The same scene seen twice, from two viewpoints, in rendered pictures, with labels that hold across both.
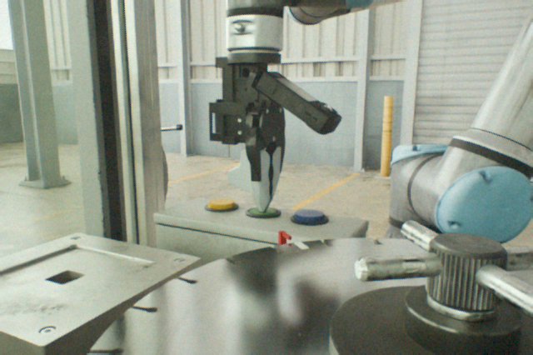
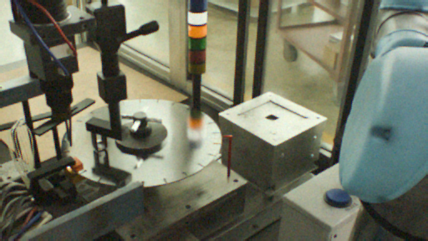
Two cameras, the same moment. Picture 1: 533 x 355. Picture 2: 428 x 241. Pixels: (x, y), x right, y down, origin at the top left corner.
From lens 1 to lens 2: 1.10 m
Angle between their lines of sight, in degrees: 105
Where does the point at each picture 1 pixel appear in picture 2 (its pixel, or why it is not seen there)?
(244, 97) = not seen: hidden behind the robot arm
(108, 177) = (344, 104)
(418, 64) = not seen: outside the picture
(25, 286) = (267, 110)
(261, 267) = (203, 126)
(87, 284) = (262, 121)
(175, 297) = (192, 112)
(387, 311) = (155, 128)
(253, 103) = not seen: hidden behind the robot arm
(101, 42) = (360, 36)
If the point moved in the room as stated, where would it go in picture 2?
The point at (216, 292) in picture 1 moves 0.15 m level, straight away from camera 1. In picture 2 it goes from (191, 117) to (258, 127)
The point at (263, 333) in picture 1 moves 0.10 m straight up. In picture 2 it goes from (166, 119) to (165, 78)
